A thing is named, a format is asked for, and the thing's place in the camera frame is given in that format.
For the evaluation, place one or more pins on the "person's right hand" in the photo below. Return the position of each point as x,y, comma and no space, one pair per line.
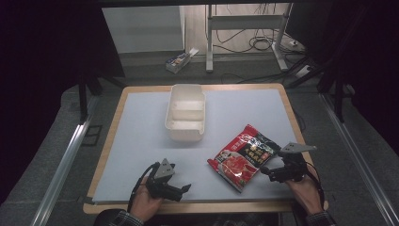
306,193

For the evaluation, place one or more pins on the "aluminium floor rail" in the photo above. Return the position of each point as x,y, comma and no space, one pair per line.
62,169
360,160

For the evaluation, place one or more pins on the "black stand leg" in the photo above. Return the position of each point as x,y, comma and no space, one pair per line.
83,100
338,97

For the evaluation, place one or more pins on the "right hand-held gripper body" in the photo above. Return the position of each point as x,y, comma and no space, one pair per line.
293,160

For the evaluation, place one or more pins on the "white power strip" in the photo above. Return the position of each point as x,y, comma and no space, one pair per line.
303,71

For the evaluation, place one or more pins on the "person's left hand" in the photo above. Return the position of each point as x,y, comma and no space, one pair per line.
145,201

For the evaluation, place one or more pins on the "white panel board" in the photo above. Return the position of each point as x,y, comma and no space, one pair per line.
142,28

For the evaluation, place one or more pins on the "white metal desk frame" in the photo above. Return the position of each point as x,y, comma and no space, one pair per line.
209,37

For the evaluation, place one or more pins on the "white plastic divided container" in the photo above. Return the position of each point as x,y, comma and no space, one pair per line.
185,113

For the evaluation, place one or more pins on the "light blue table mat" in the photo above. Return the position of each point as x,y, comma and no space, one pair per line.
147,138

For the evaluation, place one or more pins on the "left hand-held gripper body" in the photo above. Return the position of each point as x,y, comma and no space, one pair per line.
164,169

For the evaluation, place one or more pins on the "red and black food packet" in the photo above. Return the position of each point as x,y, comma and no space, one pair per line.
243,157

